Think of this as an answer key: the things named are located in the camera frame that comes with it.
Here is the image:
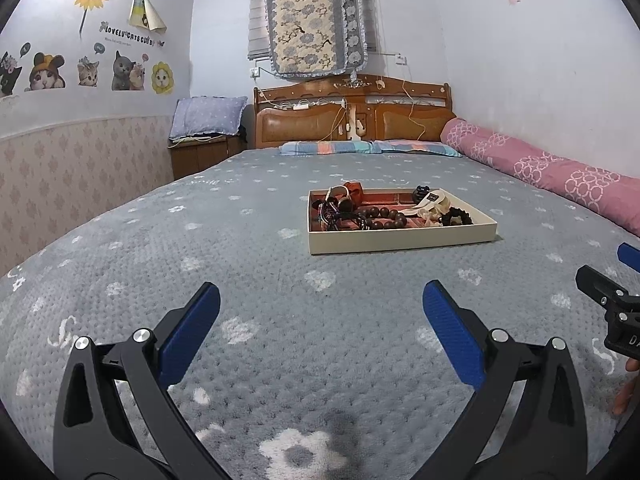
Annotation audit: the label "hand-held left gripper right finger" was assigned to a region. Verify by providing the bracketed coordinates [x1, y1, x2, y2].
[412, 280, 588, 480]

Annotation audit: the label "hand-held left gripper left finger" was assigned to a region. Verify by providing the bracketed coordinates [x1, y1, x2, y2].
[52, 281, 233, 480]

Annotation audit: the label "cream tray with brick lining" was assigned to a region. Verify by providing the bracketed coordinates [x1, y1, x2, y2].
[307, 187, 498, 256]

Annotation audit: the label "brown black small scrunchie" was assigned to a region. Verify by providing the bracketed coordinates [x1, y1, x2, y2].
[439, 207, 473, 227]

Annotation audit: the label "dark wooden bead bracelet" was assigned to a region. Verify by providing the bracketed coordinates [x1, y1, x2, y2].
[357, 205, 408, 233]

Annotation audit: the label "person's right hand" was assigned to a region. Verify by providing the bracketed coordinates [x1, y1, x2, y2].
[612, 357, 640, 416]

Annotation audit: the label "grey flower blanket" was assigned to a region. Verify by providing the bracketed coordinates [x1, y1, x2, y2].
[0, 147, 640, 480]

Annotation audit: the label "pink patterned rolled quilt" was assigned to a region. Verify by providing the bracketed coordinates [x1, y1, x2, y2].
[440, 117, 640, 238]

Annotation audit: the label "wooden nightstand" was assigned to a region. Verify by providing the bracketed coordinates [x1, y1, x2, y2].
[167, 132, 248, 181]

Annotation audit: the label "plaid pillow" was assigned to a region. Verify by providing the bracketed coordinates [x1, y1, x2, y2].
[279, 140, 373, 157]
[372, 139, 463, 157]

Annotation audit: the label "blue dotted cushion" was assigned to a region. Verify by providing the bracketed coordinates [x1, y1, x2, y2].
[169, 96, 248, 141]

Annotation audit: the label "cat shaped headboard sticker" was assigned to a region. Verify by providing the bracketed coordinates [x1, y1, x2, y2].
[350, 105, 368, 142]

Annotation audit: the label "wooden bed headboard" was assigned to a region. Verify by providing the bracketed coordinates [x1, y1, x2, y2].
[252, 75, 456, 150]

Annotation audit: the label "window blinds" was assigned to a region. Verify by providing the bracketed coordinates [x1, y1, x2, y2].
[246, 0, 273, 61]

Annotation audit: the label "peeling yellow paper sticker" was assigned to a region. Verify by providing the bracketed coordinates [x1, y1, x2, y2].
[127, 0, 168, 33]

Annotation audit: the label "floral hanging quilt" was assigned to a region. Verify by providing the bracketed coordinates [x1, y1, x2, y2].
[263, 0, 371, 81]

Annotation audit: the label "sunflower cat wall sticker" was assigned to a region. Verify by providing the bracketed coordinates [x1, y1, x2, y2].
[151, 61, 174, 95]

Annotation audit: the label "grey cats wall sticker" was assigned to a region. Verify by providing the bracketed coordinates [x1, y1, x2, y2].
[111, 50, 148, 92]

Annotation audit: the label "tabby kitten wall sticker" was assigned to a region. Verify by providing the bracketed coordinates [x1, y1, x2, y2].
[77, 57, 101, 87]

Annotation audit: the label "hatted cat wall sticker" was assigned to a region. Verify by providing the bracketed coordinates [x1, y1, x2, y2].
[27, 52, 66, 92]

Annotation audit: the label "lettering wall sticker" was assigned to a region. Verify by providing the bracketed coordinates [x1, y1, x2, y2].
[99, 21, 166, 48]

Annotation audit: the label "black white cat wall sticker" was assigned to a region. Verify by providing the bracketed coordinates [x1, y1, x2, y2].
[0, 50, 23, 97]

